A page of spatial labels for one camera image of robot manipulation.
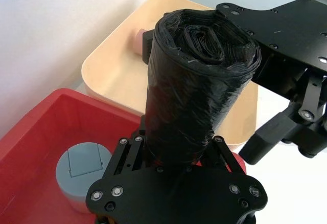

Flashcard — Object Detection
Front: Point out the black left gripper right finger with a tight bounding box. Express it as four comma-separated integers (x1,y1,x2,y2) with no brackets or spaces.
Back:
201,136,247,175

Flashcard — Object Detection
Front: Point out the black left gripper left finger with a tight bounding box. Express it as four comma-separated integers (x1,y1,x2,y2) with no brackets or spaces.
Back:
106,115,148,177

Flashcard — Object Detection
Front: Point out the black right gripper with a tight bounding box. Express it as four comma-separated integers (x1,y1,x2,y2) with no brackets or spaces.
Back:
215,0,327,102

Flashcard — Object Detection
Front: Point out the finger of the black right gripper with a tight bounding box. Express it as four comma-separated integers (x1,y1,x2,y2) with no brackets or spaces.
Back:
238,105,308,165
295,73,327,159

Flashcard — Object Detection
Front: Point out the black plastic bag roll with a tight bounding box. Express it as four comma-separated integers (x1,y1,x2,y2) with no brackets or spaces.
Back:
143,8,262,169

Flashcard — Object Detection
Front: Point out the grey cylindrical container white base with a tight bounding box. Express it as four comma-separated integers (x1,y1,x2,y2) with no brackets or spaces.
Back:
55,141,113,214

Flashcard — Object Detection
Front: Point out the white table cloth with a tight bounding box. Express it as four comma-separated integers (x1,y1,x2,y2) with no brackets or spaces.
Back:
231,84,327,224

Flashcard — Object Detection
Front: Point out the beige rounded tray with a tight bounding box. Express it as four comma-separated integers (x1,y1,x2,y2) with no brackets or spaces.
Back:
81,0,259,151

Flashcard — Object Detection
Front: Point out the red plastic bin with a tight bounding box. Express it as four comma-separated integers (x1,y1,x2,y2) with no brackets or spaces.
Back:
0,87,247,224

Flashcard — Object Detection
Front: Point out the black ribbed block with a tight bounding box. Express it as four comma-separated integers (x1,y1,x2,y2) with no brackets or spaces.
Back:
141,29,156,65

